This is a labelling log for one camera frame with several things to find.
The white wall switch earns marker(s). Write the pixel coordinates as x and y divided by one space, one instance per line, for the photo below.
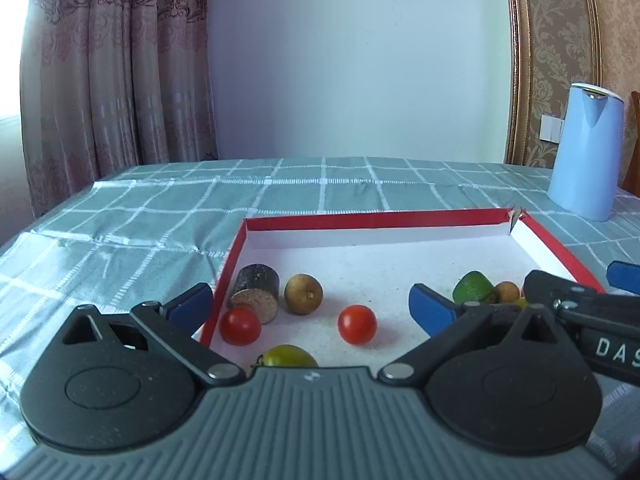
552 127

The large brown longan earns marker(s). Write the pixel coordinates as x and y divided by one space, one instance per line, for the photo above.
303 293

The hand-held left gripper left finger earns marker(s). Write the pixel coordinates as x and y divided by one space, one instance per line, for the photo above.
192 305

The small brown longan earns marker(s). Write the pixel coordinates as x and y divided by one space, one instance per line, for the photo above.
506 292

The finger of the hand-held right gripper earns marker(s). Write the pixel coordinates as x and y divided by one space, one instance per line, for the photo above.
625 277
545 285

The gold wall moulding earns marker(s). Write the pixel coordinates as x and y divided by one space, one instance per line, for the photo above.
517 60

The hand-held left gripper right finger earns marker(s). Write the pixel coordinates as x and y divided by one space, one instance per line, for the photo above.
430 310

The red cherry tomato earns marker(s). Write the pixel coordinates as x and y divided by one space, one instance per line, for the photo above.
240 326
357 324

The large green yellow tomato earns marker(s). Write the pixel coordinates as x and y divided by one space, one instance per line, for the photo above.
289 356

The red cardboard box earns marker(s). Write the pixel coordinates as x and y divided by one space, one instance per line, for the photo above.
375 270

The dark brown sugarcane piece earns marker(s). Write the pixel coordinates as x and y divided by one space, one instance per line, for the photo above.
257 280

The green lime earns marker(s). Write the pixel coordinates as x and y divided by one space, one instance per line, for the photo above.
472 286

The pink patterned curtain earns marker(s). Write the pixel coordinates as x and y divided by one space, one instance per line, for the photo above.
125 70

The light blue electric kettle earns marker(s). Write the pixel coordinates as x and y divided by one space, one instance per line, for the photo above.
587 150

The green checked tablecloth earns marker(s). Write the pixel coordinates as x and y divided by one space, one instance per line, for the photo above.
150 210

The brown wooden furniture edge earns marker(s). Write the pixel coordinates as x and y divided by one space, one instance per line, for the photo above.
634 145

